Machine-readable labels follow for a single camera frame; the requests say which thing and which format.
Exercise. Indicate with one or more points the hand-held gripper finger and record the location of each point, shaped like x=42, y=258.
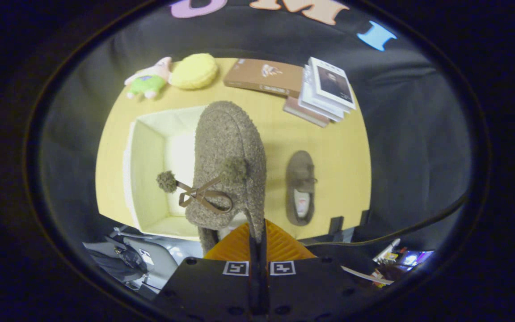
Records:
x=253, y=268
x=264, y=268

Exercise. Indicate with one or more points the brown fuzzy shoe with bow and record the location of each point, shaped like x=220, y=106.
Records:
x=226, y=134
x=300, y=167

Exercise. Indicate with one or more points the beige fabric storage box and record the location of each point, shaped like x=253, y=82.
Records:
x=150, y=179

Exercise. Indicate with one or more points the black table clamp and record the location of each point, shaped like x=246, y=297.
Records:
x=336, y=224
x=365, y=218

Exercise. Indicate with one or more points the grey metal equipment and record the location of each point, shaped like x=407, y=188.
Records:
x=150, y=259

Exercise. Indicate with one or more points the white flat device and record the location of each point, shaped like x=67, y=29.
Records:
x=386, y=252

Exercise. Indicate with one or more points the pinkish brown book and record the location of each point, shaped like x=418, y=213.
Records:
x=304, y=114

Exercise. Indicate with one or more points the plain white book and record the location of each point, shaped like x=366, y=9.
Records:
x=318, y=105

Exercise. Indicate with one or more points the yellow round plush cushion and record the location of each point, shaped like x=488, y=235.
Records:
x=193, y=71

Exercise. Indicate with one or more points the pink and green plush toy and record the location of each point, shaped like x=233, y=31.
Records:
x=148, y=82

